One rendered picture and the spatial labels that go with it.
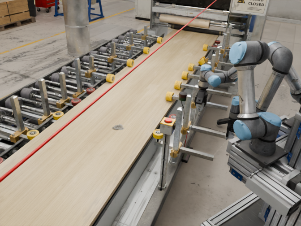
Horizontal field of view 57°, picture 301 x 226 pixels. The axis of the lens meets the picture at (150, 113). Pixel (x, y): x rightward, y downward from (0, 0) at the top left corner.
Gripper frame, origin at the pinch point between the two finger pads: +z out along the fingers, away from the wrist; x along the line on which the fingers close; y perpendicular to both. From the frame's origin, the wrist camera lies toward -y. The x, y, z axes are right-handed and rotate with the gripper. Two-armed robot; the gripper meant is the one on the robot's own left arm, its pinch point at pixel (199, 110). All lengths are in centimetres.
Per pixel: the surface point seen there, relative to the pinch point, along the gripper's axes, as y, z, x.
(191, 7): 253, -25, 73
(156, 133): -27.4, 10.2, 23.2
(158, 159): -21.9, 38.6, 22.4
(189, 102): -6.5, -8.7, 7.0
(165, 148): -57, -3, 7
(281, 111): 225, 101, -89
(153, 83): 51, 11, 56
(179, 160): -25.2, 30.6, 4.9
